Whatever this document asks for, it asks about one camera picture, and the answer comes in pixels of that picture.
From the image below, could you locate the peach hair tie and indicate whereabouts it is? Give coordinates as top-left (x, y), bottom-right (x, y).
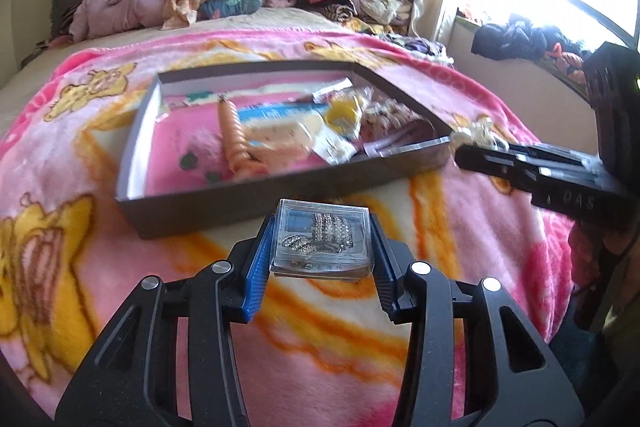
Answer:
top-left (217, 99), bottom-right (268, 175)

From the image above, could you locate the beaded bracelet packet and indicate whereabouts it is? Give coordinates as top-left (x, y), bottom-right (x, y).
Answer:
top-left (360, 99), bottom-right (418, 138)

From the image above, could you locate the yellow plastic bangle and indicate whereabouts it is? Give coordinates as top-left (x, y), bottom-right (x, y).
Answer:
top-left (322, 99), bottom-right (362, 135)

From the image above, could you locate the pink printed blanket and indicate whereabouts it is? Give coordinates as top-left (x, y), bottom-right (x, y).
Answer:
top-left (0, 29), bottom-right (576, 427)

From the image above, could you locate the purple cloth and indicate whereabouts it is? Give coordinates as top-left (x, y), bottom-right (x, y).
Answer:
top-left (395, 34), bottom-right (446, 58)

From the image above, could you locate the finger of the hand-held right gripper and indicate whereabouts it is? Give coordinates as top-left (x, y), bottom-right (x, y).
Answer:
top-left (452, 143), bottom-right (604, 192)
top-left (492, 142), bottom-right (602, 168)

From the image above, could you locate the beige bed sheet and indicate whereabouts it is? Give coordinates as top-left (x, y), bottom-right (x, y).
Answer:
top-left (0, 4), bottom-right (361, 98)

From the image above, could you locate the pink garment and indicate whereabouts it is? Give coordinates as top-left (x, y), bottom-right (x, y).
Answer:
top-left (70, 0), bottom-right (168, 42)

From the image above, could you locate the dark clothing heap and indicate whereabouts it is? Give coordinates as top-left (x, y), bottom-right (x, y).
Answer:
top-left (471, 14), bottom-right (586, 82)

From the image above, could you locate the red cherry earrings packet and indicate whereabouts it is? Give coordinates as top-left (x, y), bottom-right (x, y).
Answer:
top-left (311, 78), bottom-right (373, 108)

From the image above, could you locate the clear bag with yellow item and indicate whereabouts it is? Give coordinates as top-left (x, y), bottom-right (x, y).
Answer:
top-left (312, 134), bottom-right (358, 165)

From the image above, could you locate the pearl earrings packet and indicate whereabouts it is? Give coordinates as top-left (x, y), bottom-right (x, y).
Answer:
top-left (449, 117), bottom-right (508, 152)

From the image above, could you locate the green clothing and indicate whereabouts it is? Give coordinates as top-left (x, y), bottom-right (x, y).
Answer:
top-left (597, 287), bottom-right (640, 368)

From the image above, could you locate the maroon hair clip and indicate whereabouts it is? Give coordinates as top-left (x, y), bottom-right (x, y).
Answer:
top-left (362, 122), bottom-right (426, 158)

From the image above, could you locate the grey cardboard box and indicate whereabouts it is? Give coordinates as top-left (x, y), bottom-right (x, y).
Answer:
top-left (115, 59), bottom-right (453, 240)

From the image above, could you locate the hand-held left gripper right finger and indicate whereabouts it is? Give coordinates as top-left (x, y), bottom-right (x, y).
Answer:
top-left (367, 209), bottom-right (583, 427)

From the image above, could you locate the clear rhinestone jewelry case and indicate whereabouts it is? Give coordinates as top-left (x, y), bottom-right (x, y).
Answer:
top-left (269, 198), bottom-right (376, 283)

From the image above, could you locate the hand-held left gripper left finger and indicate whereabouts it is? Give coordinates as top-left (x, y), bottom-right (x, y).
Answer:
top-left (55, 214), bottom-right (278, 427)

